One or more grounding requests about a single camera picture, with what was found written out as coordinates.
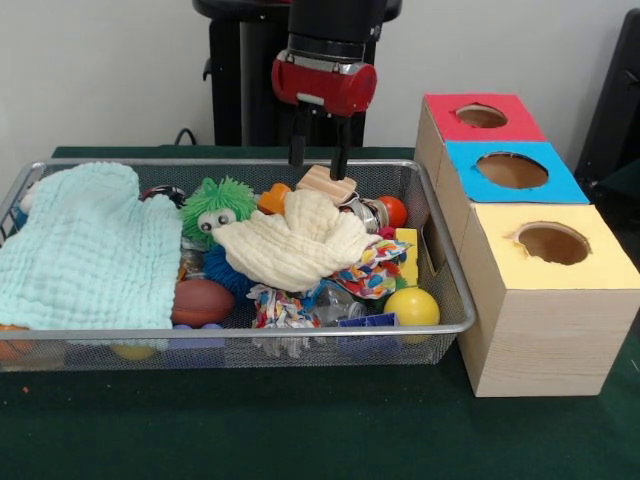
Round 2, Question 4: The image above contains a blue building block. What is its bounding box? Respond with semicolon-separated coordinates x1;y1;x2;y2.
339;312;399;329

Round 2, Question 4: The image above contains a red ball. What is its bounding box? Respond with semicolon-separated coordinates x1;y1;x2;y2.
375;195;409;229

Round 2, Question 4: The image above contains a clear plastic bottle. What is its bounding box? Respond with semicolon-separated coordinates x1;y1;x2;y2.
312;282;366;326

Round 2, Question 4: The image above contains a green spiky puffer toy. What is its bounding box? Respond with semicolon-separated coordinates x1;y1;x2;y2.
179;174;259;247

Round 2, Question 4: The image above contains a black cable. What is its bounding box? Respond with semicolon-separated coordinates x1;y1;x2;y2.
174;128;216;147

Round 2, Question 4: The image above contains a dark green table cloth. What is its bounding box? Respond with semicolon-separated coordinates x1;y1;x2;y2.
0;144;640;480

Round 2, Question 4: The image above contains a yellow foam block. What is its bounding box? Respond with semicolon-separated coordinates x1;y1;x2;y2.
394;228;421;286

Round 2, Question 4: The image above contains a brown toy football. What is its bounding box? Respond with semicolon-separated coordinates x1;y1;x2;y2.
172;278;236;327

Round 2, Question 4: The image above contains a black chair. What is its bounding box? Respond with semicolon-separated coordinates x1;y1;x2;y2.
574;7;640;201

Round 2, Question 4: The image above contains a silver metal cup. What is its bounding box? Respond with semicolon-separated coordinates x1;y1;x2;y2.
357;198;391;232

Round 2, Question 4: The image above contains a polka dot cloth toy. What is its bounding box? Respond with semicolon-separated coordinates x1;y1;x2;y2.
329;238;414;299

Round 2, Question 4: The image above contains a clear mesh bin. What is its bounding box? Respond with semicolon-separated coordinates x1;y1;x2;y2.
0;158;479;374

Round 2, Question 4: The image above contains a wooden box with three holes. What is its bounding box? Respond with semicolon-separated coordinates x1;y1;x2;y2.
414;92;640;399

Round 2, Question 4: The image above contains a multicolour rope knot toy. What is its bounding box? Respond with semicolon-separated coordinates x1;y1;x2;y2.
248;283;321;329

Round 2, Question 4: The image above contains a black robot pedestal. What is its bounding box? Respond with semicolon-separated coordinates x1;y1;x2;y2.
192;0;404;147

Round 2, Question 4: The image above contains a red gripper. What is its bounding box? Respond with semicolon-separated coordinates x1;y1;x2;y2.
271;49;378;180

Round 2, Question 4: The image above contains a yellow ball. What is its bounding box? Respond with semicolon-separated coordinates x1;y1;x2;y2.
384;287;442;344

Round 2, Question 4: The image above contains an orange building block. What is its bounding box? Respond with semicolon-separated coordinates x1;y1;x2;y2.
258;181;294;215

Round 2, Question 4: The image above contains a striped wooden block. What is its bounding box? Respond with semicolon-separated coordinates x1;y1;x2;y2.
295;164;357;205

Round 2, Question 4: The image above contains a cream cloth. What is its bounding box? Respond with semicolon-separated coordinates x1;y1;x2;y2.
213;188;384;292

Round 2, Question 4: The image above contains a mint green cloth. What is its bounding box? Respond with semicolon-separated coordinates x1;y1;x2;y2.
0;162;184;331

